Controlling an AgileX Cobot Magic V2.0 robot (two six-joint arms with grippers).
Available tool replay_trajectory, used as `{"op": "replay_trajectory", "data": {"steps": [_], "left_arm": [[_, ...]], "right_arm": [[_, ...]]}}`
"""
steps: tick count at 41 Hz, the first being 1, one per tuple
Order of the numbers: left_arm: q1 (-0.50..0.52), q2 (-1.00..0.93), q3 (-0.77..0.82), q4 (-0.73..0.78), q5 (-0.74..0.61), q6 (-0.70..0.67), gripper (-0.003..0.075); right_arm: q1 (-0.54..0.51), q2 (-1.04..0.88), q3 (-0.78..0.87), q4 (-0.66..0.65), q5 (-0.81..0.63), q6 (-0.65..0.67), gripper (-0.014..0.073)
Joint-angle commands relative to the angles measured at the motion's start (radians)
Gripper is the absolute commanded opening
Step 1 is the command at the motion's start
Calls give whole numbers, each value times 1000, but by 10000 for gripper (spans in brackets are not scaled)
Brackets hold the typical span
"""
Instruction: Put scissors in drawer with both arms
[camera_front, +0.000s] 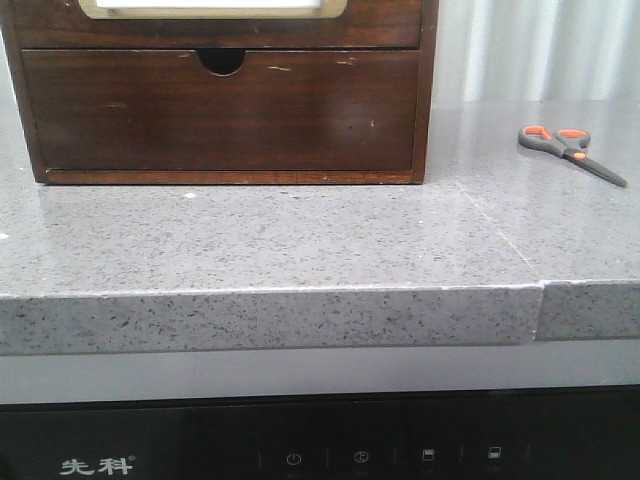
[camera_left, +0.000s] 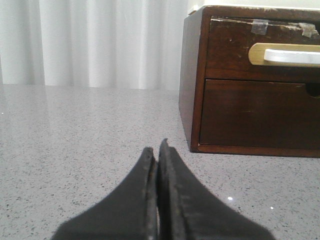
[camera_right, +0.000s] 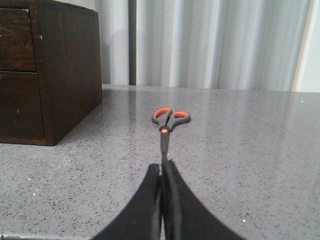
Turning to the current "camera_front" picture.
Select white corrugated back panel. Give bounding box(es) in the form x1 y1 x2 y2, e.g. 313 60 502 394
433 1 639 105

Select wooden drawer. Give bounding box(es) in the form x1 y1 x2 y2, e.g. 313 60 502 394
22 50 419 171
1 1 438 48

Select dark wooden drawer cabinet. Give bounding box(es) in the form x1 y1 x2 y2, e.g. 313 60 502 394
1 1 439 185

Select black appliance control panel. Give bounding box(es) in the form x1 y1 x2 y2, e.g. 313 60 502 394
1 386 639 479

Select grey orange scissors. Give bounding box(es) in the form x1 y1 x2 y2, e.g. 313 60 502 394
517 125 627 188

